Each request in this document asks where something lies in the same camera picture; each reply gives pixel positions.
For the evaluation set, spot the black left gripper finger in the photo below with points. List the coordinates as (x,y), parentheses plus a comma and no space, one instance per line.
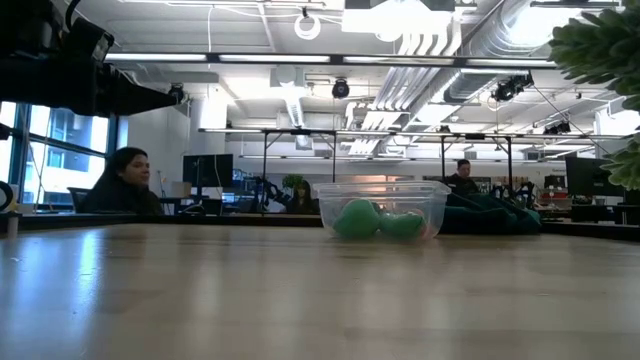
(145,100)

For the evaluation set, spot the bright green toy lime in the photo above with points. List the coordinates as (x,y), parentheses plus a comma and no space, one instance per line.
(356,220)

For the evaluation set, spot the long green toy pepper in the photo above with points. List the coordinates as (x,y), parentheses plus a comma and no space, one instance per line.
(402,226)

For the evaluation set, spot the clear plastic tupperware container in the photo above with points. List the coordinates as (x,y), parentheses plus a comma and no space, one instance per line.
(440,200)

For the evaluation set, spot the black round ceiling lamp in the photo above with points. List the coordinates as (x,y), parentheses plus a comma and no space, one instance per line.
(177,92)
(341,89)

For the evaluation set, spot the person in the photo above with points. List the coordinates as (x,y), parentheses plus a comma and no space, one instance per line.
(462,180)
(122,185)
(301,197)

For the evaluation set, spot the black computer monitor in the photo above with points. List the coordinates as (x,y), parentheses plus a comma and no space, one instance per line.
(207,170)
(592,175)

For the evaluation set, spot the white and black office chair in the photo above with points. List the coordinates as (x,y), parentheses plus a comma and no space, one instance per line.
(77,200)

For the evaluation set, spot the long ceiling light bar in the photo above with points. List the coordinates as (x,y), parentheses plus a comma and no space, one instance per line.
(275,58)

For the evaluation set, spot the black ceiling spotlight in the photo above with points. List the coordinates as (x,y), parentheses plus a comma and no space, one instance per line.
(510,89)

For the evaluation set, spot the dark green cloth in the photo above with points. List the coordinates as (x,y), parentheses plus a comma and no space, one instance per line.
(495,217)

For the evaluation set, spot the artificial green spiky plant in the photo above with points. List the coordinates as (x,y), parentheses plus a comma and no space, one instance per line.
(600,50)

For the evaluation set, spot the large window black frame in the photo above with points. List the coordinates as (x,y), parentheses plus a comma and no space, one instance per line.
(70,150)

